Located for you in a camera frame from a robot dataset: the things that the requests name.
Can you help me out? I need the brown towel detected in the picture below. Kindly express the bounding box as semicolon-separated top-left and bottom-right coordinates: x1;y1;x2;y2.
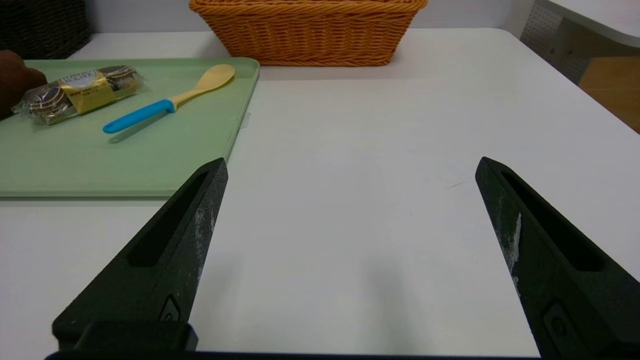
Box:
0;50;48;121

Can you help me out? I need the chocolate snack pack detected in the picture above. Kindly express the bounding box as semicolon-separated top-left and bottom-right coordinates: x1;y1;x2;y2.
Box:
12;65;146;126

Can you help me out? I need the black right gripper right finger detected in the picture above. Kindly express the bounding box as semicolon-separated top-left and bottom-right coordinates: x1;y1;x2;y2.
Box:
475;157;640;360

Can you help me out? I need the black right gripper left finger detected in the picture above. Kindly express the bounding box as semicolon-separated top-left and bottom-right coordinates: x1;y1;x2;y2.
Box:
52;158;229;349

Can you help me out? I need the orange wicker basket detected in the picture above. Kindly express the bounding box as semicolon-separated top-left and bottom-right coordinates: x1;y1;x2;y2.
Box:
189;0;428;67

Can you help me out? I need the dark brown wicker basket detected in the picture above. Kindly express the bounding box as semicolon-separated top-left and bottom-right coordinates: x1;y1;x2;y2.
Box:
0;0;92;60

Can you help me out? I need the light green plastic tray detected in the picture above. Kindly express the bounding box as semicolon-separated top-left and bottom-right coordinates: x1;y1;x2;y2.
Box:
0;57;261;198

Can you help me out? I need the white side table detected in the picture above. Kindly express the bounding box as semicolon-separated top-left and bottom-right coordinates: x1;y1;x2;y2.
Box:
520;0;640;83

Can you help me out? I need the yellow spoon with blue handle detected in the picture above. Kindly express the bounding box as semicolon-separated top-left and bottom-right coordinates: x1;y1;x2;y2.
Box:
102;64;236;135

